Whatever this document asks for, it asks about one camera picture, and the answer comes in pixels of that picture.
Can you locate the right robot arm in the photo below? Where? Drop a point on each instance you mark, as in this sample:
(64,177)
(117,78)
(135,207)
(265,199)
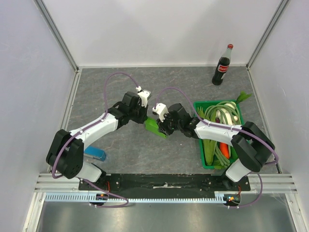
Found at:
(252,147)

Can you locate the cola glass bottle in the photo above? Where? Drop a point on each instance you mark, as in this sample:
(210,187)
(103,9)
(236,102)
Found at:
(222,66)

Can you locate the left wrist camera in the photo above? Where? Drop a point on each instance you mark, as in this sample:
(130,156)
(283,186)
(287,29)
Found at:
(144,96)

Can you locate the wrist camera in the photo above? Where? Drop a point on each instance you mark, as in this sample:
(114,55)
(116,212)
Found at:
(161,110)
(144,96)

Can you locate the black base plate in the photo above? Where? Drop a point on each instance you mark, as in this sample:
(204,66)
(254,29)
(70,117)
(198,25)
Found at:
(169,185)

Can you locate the blue small box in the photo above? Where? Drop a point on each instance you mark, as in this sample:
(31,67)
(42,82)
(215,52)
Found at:
(95,153)

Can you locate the green paper box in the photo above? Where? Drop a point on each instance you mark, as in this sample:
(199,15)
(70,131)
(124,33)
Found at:
(151,125)

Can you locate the orange carrot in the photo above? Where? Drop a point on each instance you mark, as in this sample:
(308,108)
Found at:
(224,148)

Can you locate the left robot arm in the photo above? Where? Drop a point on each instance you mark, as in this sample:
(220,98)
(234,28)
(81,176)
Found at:
(66,154)

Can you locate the grey cable duct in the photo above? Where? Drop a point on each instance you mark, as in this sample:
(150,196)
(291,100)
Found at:
(94,198)

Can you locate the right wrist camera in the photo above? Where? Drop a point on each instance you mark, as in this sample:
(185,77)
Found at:
(161,110)

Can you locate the green plastic tray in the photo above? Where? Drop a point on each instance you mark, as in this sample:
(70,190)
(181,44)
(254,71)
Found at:
(205,162)

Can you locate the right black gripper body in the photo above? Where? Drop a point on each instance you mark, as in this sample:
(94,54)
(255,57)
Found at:
(164,124)

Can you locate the green long beans bundle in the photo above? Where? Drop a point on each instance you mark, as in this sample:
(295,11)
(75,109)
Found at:
(225,113)

